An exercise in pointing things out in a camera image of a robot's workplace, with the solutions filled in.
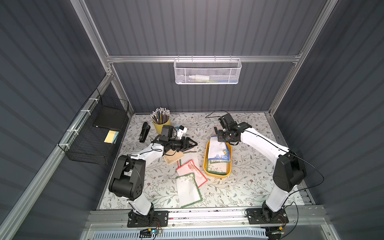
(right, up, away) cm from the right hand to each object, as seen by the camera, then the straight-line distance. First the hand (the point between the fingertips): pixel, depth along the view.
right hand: (221, 137), depth 89 cm
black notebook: (-61, +11, -9) cm, 63 cm away
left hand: (-15, -4, -5) cm, 17 cm away
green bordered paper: (-2, -18, 0) cm, 18 cm away
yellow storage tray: (+4, -17, -4) cm, 18 cm away
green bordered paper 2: (-20, -29, -6) cm, 35 cm away
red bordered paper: (-19, -19, +2) cm, 27 cm away
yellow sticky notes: (-58, +1, -14) cm, 60 cm away
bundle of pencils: (-38, +14, +8) cm, 42 cm away
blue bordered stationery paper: (-3, -7, -3) cm, 8 cm away
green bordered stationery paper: (-20, -13, +7) cm, 25 cm away
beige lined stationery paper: (-27, -10, -9) cm, 30 cm away
